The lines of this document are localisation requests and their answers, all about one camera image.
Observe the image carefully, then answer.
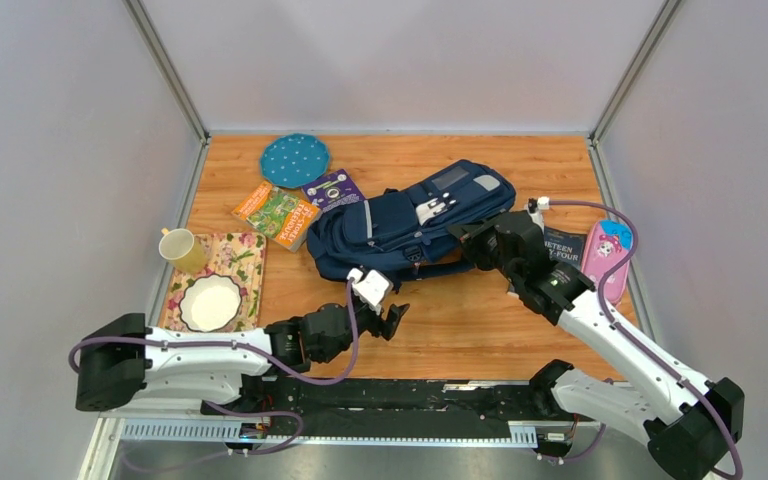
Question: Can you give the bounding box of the purple cable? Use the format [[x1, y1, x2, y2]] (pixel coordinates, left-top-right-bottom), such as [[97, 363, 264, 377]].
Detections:
[[68, 278, 362, 458], [536, 197, 744, 480]]

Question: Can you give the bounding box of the orange treehouse book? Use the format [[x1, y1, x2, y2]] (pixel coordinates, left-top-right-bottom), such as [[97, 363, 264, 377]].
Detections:
[[232, 181, 322, 252]]

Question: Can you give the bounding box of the floral placemat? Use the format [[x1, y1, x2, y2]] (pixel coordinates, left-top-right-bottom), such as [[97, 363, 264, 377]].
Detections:
[[158, 232, 266, 333]]

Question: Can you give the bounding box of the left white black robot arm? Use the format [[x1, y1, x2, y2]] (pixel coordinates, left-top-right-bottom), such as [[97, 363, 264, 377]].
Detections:
[[68, 299, 409, 415]]

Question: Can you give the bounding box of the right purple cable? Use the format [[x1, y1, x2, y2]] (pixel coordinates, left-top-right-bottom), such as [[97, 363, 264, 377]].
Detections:
[[536, 197, 744, 480]]

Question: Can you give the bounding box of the purple treehouse book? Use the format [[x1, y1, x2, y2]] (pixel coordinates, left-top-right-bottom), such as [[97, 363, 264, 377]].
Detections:
[[302, 169, 366, 213]]

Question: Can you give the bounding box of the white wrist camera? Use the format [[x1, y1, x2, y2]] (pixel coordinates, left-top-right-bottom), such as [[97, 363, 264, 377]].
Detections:
[[525, 196, 550, 231], [347, 268, 393, 315]]

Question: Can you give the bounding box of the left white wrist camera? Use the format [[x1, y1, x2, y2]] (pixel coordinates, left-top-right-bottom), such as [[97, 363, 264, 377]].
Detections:
[[347, 268, 393, 315]]

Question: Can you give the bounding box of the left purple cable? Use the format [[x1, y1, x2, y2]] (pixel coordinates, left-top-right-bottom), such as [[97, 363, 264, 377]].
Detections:
[[68, 278, 362, 458]]

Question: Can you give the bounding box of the teal polka dot plate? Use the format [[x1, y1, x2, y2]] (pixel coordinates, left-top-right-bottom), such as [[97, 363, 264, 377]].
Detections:
[[259, 133, 331, 189]]

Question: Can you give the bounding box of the yellow mug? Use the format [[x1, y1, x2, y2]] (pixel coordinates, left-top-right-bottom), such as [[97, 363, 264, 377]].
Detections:
[[158, 228, 208, 275]]

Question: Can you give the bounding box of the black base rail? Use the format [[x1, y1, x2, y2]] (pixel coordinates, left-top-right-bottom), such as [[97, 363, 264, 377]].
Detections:
[[225, 377, 574, 439]]

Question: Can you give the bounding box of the pink cartoon pencil case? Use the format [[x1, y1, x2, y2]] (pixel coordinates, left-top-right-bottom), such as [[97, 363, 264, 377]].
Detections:
[[581, 219, 633, 305]]

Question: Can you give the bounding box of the white scalloped bowl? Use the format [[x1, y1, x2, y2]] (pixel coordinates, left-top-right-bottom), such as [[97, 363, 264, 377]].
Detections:
[[179, 274, 242, 333]]

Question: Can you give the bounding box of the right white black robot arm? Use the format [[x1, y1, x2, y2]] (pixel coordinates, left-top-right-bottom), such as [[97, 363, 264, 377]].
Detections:
[[449, 211, 745, 479]]

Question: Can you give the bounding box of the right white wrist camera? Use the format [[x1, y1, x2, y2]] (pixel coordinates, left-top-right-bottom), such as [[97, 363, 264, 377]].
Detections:
[[525, 196, 550, 231]]

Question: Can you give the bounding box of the Nineteen Eighty-Four dark book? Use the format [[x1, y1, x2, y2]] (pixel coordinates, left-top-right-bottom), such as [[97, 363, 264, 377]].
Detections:
[[544, 226, 587, 270]]

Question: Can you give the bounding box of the navy blue backpack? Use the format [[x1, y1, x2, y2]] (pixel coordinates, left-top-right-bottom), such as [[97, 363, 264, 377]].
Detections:
[[306, 159, 516, 288]]

